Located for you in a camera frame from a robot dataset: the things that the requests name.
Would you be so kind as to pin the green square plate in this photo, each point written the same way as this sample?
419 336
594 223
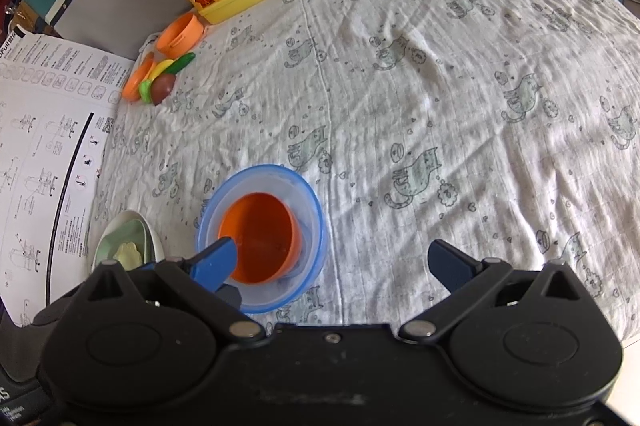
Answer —
112 236

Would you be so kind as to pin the orange toy pot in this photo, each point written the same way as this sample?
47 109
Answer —
175 38

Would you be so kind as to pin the pale yellow plate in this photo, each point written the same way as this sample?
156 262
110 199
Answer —
127 253

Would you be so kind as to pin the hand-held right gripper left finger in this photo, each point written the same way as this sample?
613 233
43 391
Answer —
215 263

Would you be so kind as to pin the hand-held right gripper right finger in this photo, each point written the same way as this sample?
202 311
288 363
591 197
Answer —
450 263

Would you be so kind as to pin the maroon toy fruit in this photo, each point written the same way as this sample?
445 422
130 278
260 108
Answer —
164 88

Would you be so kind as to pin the white printed paper sheet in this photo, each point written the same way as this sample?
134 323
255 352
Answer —
40 155

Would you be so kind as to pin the white cat print blanket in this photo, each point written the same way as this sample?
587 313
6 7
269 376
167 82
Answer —
450 105

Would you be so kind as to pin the small orange bowl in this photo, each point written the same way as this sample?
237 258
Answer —
260 231

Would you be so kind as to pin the dark green toy vegetable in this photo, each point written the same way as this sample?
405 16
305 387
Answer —
182 61

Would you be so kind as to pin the green toy fruit slice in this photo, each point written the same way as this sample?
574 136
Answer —
146 91

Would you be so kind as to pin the blue transparent bowl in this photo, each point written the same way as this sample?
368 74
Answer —
314 251

